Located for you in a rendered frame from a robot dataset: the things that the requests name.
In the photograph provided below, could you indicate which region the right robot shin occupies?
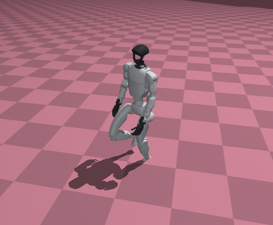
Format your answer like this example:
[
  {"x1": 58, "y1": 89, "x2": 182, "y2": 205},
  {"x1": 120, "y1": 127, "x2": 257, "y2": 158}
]
[{"x1": 110, "y1": 130, "x2": 136, "y2": 141}]

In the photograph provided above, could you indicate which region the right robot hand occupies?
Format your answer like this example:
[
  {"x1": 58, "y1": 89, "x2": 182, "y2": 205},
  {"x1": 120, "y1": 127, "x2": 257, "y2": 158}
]
[{"x1": 112, "y1": 99, "x2": 121, "y2": 117}]

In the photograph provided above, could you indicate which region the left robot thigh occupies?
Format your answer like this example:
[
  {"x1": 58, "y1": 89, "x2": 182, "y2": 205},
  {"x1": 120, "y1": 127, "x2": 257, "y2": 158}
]
[{"x1": 136, "y1": 109, "x2": 154, "y2": 146}]

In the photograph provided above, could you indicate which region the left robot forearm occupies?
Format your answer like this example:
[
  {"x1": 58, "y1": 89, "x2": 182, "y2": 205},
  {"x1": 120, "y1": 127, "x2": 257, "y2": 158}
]
[{"x1": 142, "y1": 97, "x2": 155, "y2": 123}]

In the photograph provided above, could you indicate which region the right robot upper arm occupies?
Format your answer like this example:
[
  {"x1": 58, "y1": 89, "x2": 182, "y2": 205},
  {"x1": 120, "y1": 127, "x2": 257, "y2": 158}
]
[{"x1": 121, "y1": 62, "x2": 132, "y2": 88}]

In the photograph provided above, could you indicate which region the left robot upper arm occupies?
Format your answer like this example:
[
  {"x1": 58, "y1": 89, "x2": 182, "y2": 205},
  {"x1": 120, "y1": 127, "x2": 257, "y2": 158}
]
[{"x1": 146, "y1": 71, "x2": 158, "y2": 102}]

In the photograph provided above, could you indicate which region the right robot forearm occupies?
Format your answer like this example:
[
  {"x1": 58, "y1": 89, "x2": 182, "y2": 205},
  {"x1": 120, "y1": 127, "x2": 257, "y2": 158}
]
[{"x1": 117, "y1": 85, "x2": 127, "y2": 104}]

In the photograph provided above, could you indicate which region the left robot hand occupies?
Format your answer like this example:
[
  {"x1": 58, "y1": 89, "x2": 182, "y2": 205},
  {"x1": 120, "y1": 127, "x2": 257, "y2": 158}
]
[{"x1": 131, "y1": 116, "x2": 146, "y2": 135}]

